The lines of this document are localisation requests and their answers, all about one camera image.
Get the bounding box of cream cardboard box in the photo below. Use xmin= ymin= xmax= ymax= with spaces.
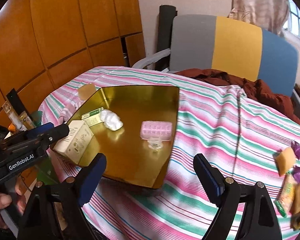
xmin=53 ymin=120 xmax=94 ymax=164

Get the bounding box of green yellow snack packet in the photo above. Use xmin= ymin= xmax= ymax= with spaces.
xmin=274 ymin=172 xmax=296 ymax=218

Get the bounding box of green tea packet box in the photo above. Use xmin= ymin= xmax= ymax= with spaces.
xmin=81 ymin=107 xmax=104 ymax=127

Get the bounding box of white bubble wrap bundle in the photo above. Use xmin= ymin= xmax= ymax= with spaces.
xmin=100 ymin=109 xmax=123 ymax=131

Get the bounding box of purple snack packet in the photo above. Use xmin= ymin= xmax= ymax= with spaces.
xmin=292 ymin=141 xmax=300 ymax=160
xmin=292 ymin=166 xmax=300 ymax=184

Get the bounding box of pink hair roller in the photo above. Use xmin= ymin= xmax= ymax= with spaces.
xmin=140 ymin=121 xmax=172 ymax=150

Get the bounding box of yellow sponge block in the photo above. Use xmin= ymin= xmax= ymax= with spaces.
xmin=275 ymin=147 xmax=296 ymax=176

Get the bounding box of person left hand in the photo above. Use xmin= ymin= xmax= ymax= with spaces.
xmin=0 ymin=177 xmax=26 ymax=229

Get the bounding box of pink striped sock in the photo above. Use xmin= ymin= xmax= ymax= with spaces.
xmin=58 ymin=103 xmax=77 ymax=124

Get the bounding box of tan hexagon coaster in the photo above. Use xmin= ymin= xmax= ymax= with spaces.
xmin=77 ymin=83 xmax=96 ymax=101

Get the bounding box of gold metal tray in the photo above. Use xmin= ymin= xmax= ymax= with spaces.
xmin=70 ymin=85 xmax=179 ymax=191

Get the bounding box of striped pink green tablecloth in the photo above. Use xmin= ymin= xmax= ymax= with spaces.
xmin=38 ymin=65 xmax=300 ymax=240

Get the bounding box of wooden wardrobe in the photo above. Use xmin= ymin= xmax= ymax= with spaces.
xmin=0 ymin=0 xmax=145 ymax=126

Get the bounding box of dark red jacket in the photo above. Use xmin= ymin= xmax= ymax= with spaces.
xmin=176 ymin=68 xmax=300 ymax=125

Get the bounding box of black rolled mat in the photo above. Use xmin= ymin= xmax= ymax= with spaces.
xmin=154 ymin=4 xmax=178 ymax=72

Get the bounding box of grey yellow blue chair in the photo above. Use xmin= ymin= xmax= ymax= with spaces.
xmin=133 ymin=15 xmax=300 ymax=116

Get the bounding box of window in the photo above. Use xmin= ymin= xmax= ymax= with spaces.
xmin=283 ymin=0 xmax=300 ymax=37

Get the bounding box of floral curtain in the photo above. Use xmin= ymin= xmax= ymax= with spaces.
xmin=227 ymin=0 xmax=291 ymax=37

